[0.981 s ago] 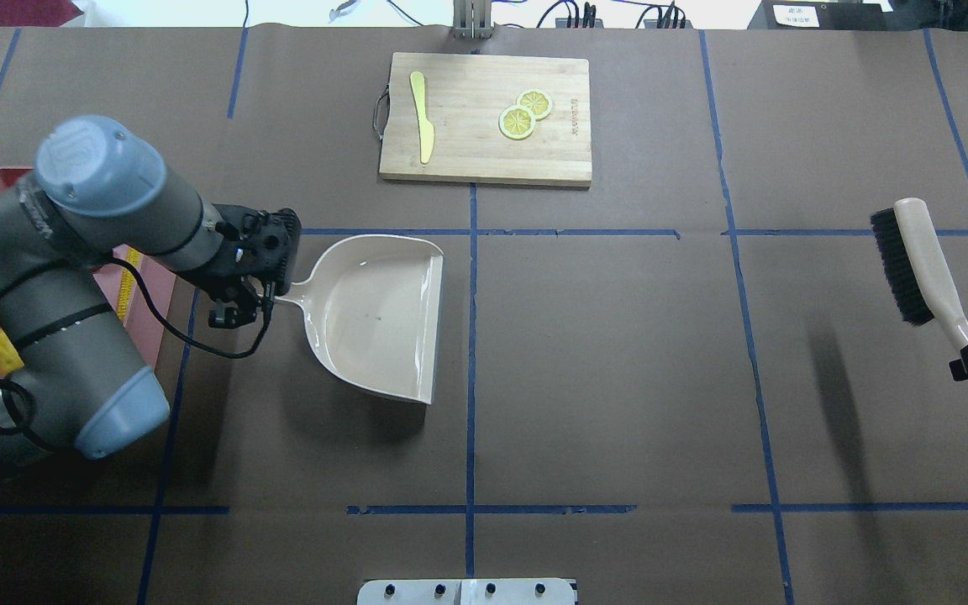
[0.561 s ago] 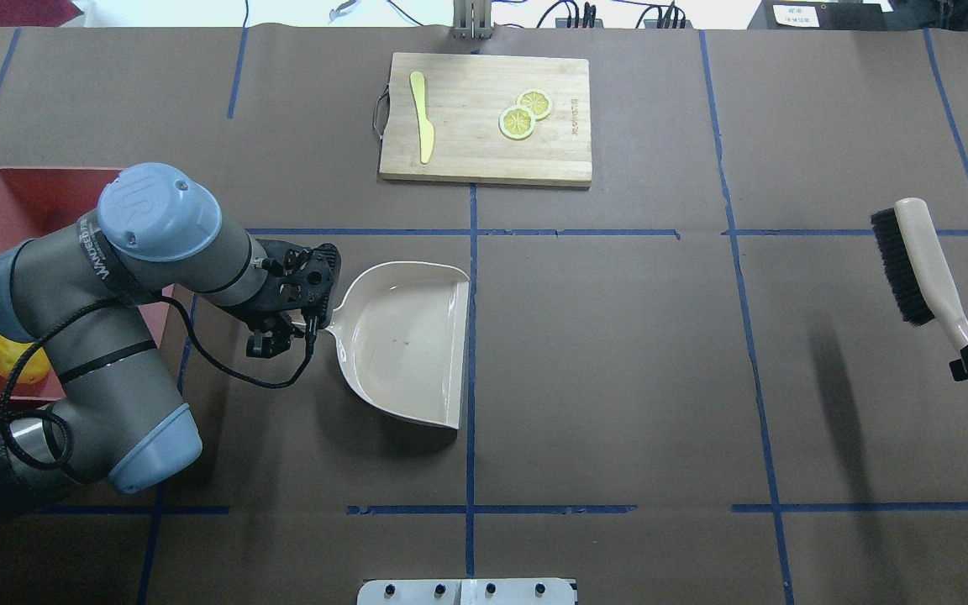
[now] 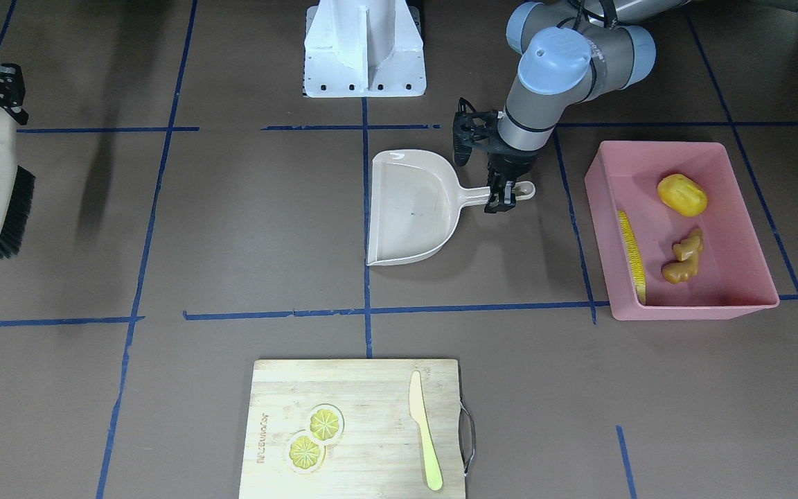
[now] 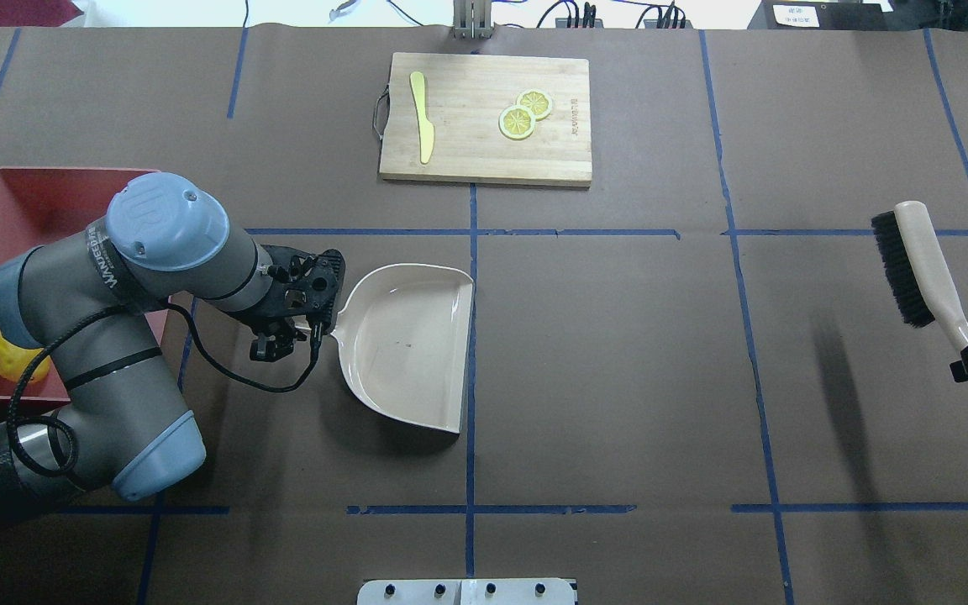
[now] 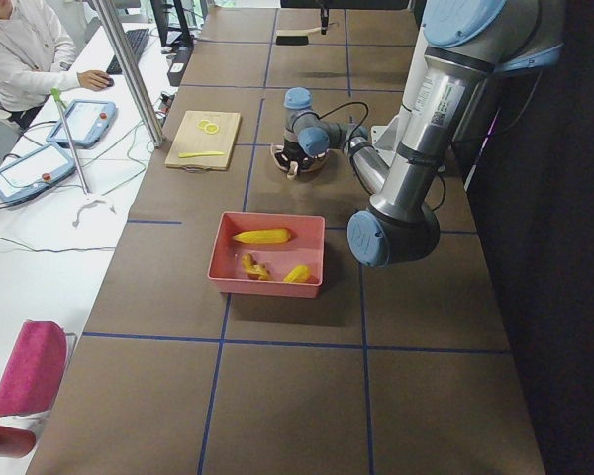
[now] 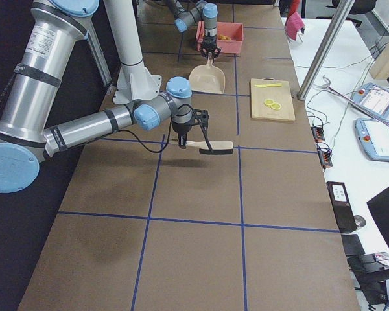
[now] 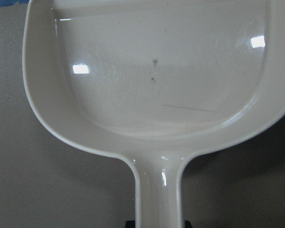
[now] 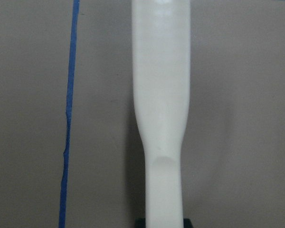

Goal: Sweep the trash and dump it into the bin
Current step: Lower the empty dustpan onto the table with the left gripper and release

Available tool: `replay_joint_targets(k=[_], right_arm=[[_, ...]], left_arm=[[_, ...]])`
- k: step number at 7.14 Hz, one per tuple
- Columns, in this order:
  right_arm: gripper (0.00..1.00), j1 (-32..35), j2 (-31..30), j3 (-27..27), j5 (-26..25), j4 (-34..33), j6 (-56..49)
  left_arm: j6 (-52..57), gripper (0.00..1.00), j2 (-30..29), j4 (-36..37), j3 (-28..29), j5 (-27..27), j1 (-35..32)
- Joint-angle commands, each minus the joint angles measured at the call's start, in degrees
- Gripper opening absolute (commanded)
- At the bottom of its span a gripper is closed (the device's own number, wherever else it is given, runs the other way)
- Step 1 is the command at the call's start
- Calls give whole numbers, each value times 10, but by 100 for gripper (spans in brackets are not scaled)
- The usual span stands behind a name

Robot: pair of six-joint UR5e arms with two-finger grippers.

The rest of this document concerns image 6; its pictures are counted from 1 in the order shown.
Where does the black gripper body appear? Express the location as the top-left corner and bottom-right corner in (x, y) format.
(200, 36), (221, 58)
(172, 109), (209, 139)

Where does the brown toy ginger root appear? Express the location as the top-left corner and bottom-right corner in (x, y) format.
(217, 34), (231, 41)

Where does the beige plastic dustpan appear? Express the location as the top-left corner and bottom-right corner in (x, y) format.
(189, 53), (226, 94)

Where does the beige hand brush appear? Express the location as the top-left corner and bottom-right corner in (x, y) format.
(170, 139), (234, 155)

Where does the pink plastic bin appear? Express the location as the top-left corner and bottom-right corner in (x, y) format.
(196, 21), (244, 54)

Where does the lemon slice inner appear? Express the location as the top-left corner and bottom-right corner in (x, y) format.
(264, 99), (275, 107)

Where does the bamboo cutting board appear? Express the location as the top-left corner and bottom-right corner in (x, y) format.
(250, 78), (296, 122)

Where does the yellow plastic knife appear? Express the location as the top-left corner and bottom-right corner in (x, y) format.
(253, 83), (283, 88)

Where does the lemon slice near edge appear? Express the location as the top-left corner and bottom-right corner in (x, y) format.
(270, 102), (281, 111)

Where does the magenta cloth chair back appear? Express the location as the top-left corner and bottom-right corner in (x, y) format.
(285, 12), (305, 42)

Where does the thin metal rod stand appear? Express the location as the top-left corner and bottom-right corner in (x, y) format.
(321, 75), (389, 127)

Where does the black power strip box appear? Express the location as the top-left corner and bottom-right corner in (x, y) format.
(326, 181), (357, 233)

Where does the teach pendant near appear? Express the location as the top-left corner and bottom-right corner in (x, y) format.
(355, 118), (389, 162)

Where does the teach pendant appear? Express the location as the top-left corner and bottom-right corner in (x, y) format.
(355, 118), (389, 162)
(351, 82), (389, 119)

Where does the teach pendant far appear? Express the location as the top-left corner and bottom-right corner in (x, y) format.
(351, 82), (389, 119)

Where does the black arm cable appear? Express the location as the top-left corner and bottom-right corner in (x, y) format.
(116, 104), (215, 155)

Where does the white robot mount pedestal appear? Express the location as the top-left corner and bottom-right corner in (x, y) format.
(104, 0), (162, 104)

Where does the red cable connector block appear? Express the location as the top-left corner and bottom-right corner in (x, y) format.
(311, 125), (325, 143)

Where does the aluminium frame post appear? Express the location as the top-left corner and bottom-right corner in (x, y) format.
(297, 0), (355, 101)

